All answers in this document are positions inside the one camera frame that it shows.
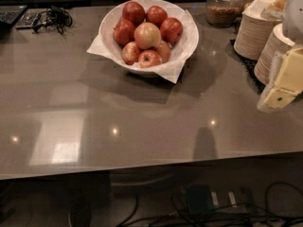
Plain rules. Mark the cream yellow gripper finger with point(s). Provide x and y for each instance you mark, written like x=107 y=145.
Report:
x=285 y=81

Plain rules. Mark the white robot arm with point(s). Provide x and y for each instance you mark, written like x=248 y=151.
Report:
x=292 y=22

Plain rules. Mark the white bowl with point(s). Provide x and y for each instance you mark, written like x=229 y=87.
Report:
x=147 y=37

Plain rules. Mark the red apple front right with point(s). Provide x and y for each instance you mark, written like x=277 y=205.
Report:
x=164 y=51

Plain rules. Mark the red apple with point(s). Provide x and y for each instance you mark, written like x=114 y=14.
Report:
x=124 y=32
x=171 y=30
x=133 y=12
x=130 y=53
x=156 y=15
x=149 y=58
x=164 y=51

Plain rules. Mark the red apple front middle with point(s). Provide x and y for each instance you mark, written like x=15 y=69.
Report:
x=149 y=58

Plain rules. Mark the red apple top middle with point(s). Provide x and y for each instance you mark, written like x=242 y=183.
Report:
x=156 y=15

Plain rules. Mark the pale yellow-red centre apple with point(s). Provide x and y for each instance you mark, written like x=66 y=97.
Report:
x=147 y=35

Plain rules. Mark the red apple front left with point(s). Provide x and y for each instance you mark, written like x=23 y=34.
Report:
x=130 y=53

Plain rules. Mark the red apple top left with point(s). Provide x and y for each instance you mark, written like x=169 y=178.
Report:
x=133 y=12

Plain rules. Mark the stack of paper plates right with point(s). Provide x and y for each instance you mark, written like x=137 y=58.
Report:
x=276 y=42

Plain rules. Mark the stack of paper plates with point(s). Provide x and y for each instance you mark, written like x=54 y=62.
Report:
x=276 y=42
x=254 y=30

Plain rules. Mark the black mat under plates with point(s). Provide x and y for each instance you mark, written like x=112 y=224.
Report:
x=249 y=66

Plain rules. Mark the stack of paper plates left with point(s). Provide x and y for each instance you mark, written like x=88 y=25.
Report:
x=254 y=30

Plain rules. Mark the glass jar with nuts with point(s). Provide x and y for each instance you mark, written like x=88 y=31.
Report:
x=223 y=13

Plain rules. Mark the white paper napkin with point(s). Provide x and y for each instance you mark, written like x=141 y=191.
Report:
x=105 y=46

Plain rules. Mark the black power adapter on floor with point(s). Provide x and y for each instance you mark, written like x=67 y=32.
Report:
x=199 y=199

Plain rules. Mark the black laptop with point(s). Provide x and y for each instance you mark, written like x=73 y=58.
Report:
x=9 y=15

